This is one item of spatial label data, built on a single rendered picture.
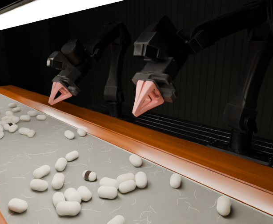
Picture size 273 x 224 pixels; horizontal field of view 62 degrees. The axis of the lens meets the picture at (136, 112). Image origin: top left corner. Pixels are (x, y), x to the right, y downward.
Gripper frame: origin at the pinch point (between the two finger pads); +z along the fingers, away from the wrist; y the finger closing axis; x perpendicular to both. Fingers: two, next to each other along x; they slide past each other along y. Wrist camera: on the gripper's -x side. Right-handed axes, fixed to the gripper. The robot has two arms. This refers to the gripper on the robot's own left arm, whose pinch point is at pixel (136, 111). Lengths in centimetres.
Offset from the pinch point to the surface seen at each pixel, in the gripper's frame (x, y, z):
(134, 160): 5.2, 2.8, 8.9
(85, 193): -3.9, 5.5, 19.5
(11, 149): -4.0, -26.7, 22.3
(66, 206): -6.6, 6.5, 22.4
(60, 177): -4.6, -1.6, 20.0
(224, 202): 4.9, 23.0, 8.8
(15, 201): -9.9, -0.2, 26.4
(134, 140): 9.3, -4.3, 3.2
